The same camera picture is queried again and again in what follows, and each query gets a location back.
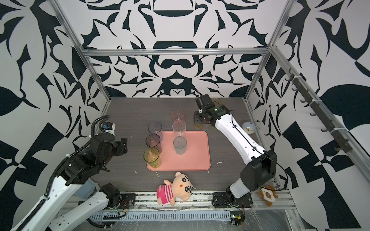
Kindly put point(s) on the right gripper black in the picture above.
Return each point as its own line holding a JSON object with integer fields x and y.
{"x": 198, "y": 119}

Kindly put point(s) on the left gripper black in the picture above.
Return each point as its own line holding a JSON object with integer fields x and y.
{"x": 121, "y": 145}

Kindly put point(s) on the pink short glass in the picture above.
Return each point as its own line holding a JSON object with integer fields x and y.
{"x": 178, "y": 116}

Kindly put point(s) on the clear tall glass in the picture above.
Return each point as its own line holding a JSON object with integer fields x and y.
{"x": 179, "y": 128}

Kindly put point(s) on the teal frosted cup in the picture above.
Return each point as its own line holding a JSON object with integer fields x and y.
{"x": 180, "y": 145}

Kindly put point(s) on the pink plastic tray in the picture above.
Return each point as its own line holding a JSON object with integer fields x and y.
{"x": 195, "y": 158}

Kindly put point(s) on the tall light green glass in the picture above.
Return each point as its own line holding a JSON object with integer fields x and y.
{"x": 152, "y": 157}

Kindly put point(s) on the dark smoky glass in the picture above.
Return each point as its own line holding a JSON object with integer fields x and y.
{"x": 154, "y": 141}

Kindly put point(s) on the blue-grey tall glass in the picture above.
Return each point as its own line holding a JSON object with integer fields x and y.
{"x": 155, "y": 128}

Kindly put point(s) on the tall yellow glass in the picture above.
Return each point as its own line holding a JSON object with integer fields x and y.
{"x": 216, "y": 101}

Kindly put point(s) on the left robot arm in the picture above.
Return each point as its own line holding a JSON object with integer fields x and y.
{"x": 71, "y": 174}

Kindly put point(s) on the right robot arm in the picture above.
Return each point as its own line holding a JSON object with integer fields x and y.
{"x": 260, "y": 165}

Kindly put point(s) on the short amber glass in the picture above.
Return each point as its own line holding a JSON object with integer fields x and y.
{"x": 198, "y": 126}

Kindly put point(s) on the plush doll pink shirt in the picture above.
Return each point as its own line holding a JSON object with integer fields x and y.
{"x": 181, "y": 188}

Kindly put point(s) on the small brown plush toy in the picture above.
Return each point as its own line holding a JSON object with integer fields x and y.
{"x": 268, "y": 194}

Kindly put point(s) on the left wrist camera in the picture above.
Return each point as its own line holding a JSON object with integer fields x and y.
{"x": 107, "y": 127}

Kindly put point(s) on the wall hook rack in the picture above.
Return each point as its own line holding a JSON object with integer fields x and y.
{"x": 319, "y": 110}

